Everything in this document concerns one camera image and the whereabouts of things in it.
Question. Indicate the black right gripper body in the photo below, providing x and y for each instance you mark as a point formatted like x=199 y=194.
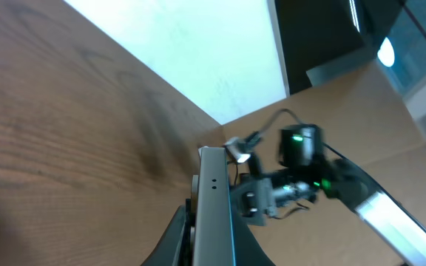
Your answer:
x=258 y=199

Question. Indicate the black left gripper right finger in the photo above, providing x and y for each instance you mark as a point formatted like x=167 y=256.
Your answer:
x=246 y=248

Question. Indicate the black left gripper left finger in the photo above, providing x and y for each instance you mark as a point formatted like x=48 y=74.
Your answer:
x=175 y=247

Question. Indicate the bronze Galaxy smartphone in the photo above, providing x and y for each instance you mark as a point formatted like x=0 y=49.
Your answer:
x=214 y=240

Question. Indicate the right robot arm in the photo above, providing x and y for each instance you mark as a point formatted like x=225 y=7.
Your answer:
x=305 y=172

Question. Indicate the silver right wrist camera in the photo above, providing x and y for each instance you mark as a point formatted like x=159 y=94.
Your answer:
x=236 y=149

